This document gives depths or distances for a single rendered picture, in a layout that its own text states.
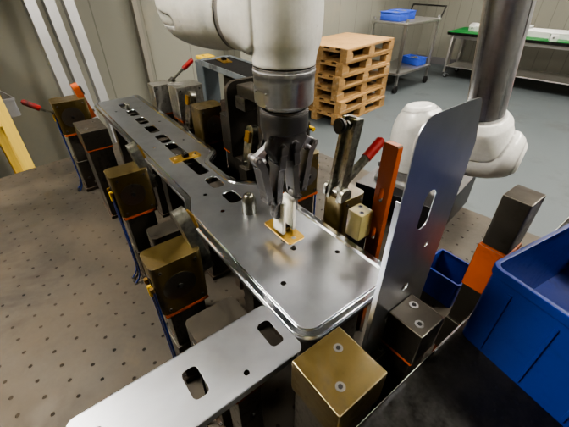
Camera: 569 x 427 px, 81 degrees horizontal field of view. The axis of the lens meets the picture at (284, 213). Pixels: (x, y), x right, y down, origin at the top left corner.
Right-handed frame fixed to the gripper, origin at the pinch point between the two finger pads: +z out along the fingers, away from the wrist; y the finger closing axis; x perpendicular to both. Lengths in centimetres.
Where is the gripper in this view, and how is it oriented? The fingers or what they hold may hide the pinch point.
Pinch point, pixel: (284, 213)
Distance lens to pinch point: 62.5
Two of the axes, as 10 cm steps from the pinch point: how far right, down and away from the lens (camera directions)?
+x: 6.1, 4.6, -6.4
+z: 0.0, 8.1, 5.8
